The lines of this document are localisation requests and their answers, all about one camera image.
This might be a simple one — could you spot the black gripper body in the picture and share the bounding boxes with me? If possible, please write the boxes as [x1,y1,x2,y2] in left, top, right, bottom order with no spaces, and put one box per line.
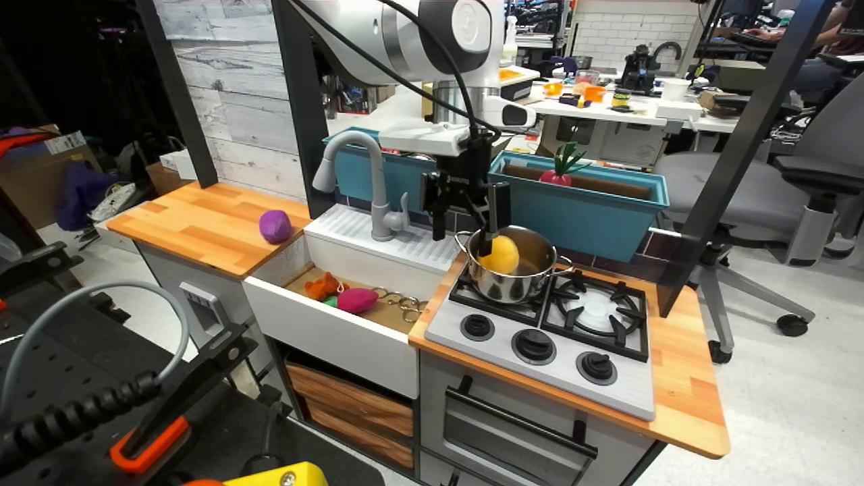
[421,133,513,227]

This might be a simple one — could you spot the steel cooking pot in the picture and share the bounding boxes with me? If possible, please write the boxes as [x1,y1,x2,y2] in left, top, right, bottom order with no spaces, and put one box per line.
[459,225,575,307]

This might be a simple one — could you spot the black stove knob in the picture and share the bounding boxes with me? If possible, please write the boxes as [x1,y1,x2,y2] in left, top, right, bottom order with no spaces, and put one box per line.
[510,327,556,364]
[459,311,497,342]
[575,349,622,387]

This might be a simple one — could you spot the grey toy stove top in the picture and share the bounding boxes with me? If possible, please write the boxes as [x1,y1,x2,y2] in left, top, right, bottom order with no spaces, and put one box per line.
[424,265,660,425]

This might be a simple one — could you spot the wooden counter under stove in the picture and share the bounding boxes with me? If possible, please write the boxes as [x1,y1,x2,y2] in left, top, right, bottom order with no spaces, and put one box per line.
[405,252,736,461]

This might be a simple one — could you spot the yellow toy lemon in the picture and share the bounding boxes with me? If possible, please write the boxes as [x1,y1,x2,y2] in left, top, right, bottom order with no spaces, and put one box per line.
[475,236,524,275]

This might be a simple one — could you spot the grey toy faucet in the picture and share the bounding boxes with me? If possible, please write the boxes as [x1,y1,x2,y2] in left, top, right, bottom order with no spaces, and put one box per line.
[312,129,417,244]

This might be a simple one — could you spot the teal planter bin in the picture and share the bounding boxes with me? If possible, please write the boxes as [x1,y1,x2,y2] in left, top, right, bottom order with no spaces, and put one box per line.
[490,149,672,265]
[323,128,443,221]

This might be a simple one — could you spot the red toy radish with leaves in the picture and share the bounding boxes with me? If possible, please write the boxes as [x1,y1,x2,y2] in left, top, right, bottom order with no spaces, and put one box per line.
[539,144,590,190]

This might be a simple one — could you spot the pink toy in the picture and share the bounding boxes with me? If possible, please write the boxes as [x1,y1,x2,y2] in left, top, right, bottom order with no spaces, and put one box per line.
[336,284,381,315]

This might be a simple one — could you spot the orange toy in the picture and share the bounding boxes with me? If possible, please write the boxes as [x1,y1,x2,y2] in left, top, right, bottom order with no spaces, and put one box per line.
[304,272,343,302]

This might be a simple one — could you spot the white toy sink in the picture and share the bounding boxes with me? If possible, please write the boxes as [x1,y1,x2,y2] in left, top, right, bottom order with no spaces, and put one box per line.
[240,202,470,403]

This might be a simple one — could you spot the purple toy eggplant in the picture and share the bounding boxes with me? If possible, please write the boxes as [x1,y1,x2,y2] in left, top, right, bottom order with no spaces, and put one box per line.
[258,207,297,246]

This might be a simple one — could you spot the white cluttered table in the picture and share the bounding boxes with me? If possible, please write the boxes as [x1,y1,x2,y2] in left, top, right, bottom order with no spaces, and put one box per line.
[497,61,752,137]

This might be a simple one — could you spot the wooden drawers under sink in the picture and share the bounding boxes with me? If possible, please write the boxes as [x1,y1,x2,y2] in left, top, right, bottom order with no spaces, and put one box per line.
[285,360,420,473]

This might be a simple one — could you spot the grey toy oven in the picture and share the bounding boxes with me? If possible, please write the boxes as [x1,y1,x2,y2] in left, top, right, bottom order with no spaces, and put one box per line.
[417,352,660,486]

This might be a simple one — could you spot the long wooden counter top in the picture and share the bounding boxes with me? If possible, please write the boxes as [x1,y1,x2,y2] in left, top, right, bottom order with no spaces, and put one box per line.
[105,180,314,280]

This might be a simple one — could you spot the grey wood backboard panel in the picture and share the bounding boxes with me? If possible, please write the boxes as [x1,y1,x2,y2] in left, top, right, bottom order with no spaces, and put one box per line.
[132,0,314,205]

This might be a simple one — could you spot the grey cabinet with white latch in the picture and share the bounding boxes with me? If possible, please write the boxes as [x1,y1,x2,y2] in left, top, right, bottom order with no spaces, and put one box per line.
[132,240,282,381]

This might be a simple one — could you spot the yellow tool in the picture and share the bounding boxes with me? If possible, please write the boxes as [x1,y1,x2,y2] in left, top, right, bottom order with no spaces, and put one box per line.
[224,458,332,486]

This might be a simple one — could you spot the grey office chair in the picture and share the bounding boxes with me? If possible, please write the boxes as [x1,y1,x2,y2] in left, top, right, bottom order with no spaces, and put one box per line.
[660,70,864,362]

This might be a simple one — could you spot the black corrugated tube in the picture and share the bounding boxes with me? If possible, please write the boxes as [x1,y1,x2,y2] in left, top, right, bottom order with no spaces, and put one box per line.
[0,369,165,470]

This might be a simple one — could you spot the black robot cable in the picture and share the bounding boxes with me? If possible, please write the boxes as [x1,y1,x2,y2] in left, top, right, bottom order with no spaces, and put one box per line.
[287,0,495,145]

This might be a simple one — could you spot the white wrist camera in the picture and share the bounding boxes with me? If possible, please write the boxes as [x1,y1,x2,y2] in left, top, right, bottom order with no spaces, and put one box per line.
[483,91,541,129]

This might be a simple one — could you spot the dark square bracket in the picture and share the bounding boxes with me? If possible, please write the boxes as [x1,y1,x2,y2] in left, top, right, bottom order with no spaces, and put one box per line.
[644,225,692,284]

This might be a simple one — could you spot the black oven door handle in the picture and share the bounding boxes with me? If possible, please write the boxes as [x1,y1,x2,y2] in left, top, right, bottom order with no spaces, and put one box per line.
[443,376,599,461]

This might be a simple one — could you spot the black metal frame post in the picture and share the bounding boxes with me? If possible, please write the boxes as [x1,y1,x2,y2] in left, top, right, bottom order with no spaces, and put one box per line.
[655,0,840,319]

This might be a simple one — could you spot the grey curved hose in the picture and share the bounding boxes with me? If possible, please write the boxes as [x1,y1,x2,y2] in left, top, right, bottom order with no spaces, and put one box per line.
[0,279,196,426]

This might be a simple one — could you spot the black clamp with orange handle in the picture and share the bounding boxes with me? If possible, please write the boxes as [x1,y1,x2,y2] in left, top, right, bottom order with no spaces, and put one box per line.
[105,322,264,477]

